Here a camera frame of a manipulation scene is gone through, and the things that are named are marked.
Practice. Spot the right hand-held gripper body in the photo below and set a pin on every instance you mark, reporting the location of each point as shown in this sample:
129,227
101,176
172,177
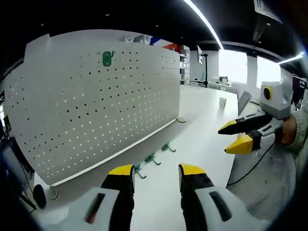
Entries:
279,101

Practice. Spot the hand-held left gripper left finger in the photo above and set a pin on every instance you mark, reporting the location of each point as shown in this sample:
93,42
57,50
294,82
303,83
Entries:
120,197

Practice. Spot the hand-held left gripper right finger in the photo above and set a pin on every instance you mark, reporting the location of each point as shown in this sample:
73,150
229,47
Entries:
195,199

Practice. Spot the green hook assembly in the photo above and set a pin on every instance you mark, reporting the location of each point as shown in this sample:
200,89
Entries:
106,60
167,147
140,172
151,159

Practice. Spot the white pegboard mounting plate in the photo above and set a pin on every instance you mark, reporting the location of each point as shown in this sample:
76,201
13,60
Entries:
96,115

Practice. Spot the person's right hand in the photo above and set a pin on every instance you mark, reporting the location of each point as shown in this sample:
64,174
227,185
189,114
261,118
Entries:
290,131

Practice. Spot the grey tilted board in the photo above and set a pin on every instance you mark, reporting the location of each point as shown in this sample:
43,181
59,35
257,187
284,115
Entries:
244,102

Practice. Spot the dark monitor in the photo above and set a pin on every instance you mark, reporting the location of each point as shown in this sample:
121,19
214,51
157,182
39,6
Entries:
300,89

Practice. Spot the white paper cup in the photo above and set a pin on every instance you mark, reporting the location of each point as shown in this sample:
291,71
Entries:
222,103

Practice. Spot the short ceiling light strip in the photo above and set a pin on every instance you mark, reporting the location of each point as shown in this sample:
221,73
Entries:
291,58

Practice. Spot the grey mesh chair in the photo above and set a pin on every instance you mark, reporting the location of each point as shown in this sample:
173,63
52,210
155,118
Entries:
269,187

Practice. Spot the round white pegboard foot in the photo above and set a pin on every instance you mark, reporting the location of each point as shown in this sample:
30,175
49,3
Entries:
181,120
54,193

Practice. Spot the black tripod stand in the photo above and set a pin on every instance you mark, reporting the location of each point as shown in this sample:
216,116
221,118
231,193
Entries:
206,69

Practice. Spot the white metal shelving rack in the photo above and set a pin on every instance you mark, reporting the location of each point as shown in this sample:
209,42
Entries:
184,65

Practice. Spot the long ceiling light strip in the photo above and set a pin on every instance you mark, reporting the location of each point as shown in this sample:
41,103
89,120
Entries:
204,22

